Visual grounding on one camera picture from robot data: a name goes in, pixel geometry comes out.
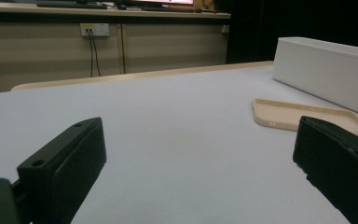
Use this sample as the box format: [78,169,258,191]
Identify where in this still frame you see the dark keyboard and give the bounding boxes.
[141,6,203,14]

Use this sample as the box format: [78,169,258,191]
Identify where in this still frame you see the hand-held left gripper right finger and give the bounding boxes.
[293,115,358,224]

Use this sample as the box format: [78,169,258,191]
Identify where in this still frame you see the black keyboard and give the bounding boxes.
[36,0,108,10]

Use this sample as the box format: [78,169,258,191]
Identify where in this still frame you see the computer monitor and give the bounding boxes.
[130,0,195,7]

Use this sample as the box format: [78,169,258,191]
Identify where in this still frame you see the black curtain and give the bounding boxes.
[226,0,358,64]

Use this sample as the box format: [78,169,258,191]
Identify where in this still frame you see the black power cable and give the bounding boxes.
[90,28,102,77]
[88,28,94,78]

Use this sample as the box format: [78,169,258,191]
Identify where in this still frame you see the beige phone case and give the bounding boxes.
[251,98,358,144]

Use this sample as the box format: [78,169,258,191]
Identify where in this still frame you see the long wooden desk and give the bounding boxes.
[0,0,231,21]

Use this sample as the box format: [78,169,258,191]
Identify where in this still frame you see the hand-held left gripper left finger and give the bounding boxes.
[17,117,107,224]

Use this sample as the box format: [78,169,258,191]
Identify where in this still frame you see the white rectangular box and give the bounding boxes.
[272,36,358,119]

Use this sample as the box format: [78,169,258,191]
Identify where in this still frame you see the white wall socket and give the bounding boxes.
[79,22,110,37]

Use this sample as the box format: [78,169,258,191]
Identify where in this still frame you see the white table sheet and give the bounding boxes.
[0,64,358,224]

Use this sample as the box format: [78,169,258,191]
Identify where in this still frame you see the beige desk leg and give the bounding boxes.
[117,23,127,75]

